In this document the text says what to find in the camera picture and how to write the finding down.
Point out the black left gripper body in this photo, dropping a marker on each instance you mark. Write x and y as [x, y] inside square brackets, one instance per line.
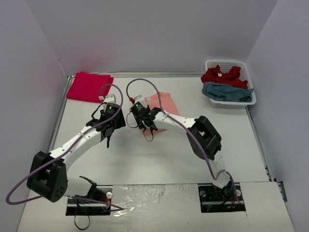
[107, 131]

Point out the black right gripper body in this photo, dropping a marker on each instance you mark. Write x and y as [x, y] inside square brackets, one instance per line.
[147, 124]

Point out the salmon pink t-shirt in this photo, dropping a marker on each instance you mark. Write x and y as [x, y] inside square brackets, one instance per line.
[166, 100]

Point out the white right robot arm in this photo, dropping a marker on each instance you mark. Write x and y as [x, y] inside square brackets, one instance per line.
[204, 139]

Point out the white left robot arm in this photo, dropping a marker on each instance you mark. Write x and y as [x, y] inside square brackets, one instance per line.
[50, 181]

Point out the blue-grey t-shirt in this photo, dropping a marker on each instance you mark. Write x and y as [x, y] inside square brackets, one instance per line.
[226, 93]

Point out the dark red t-shirt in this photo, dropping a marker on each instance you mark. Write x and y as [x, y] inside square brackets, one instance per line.
[231, 78]

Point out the white plastic laundry basket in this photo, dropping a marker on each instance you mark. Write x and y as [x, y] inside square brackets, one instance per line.
[225, 66]

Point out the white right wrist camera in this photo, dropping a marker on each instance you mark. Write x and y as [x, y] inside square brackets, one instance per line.
[139, 100]

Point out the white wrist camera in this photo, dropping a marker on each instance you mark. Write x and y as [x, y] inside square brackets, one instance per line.
[139, 100]
[108, 98]

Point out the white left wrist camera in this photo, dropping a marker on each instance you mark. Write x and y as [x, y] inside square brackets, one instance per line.
[108, 98]

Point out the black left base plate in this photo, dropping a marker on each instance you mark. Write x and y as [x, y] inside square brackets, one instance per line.
[77, 207]

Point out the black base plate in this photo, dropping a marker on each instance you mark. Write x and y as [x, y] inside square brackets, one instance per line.
[217, 200]
[77, 207]

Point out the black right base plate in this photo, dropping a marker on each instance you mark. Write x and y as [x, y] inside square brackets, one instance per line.
[217, 200]

